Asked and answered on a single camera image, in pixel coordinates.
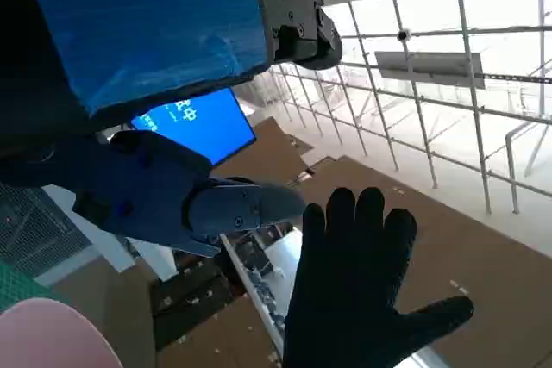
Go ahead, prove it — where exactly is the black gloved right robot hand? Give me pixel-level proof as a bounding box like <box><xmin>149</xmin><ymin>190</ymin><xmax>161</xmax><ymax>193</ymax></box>
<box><xmin>282</xmin><ymin>186</ymin><xmax>475</xmax><ymax>368</ymax></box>

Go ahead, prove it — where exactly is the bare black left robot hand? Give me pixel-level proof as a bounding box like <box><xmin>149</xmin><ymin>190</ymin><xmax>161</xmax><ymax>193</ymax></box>
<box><xmin>0</xmin><ymin>0</ymin><xmax>344</xmax><ymax>258</ymax></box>

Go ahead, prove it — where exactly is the pink bowl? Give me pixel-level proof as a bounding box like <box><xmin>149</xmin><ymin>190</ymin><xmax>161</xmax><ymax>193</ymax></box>
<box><xmin>0</xmin><ymin>297</ymin><xmax>125</xmax><ymax>368</ymax></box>

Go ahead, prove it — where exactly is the blue screen monitor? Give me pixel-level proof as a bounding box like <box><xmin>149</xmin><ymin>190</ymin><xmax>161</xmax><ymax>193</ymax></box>
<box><xmin>130</xmin><ymin>87</ymin><xmax>258</xmax><ymax>167</ymax></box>

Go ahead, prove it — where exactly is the dark brown cabinet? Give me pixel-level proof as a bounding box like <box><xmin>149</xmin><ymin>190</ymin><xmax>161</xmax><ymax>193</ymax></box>
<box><xmin>149</xmin><ymin>251</ymin><xmax>247</xmax><ymax>352</ymax></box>

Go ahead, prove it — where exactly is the grey flat panel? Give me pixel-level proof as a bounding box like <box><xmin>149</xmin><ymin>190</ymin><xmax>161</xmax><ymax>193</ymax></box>
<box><xmin>373</xmin><ymin>50</ymin><xmax>486</xmax><ymax>90</ymax></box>

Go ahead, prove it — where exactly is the green cutting mat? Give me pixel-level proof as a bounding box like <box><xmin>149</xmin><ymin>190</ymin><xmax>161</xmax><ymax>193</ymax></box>
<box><xmin>0</xmin><ymin>257</ymin><xmax>66</xmax><ymax>314</ymax></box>

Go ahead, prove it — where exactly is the white pipe frame rack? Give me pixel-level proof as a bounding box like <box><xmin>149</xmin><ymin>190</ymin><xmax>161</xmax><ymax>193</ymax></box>
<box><xmin>254</xmin><ymin>0</ymin><xmax>552</xmax><ymax>216</ymax></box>

